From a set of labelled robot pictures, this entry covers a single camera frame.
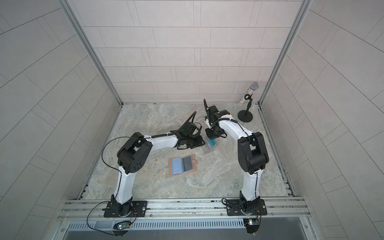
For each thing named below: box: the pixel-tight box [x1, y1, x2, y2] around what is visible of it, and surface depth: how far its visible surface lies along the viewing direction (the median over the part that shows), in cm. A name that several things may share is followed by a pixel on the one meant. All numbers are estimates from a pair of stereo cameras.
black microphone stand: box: [237, 93, 254, 123], surface depth 107 cm
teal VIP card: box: [207, 136, 217, 148], surface depth 90 cm
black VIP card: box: [182, 156, 193, 172], surface depth 86 cm
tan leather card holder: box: [168, 154, 198, 176], surface depth 86 cm
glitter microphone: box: [239, 81, 260, 107], surface depth 93 cm
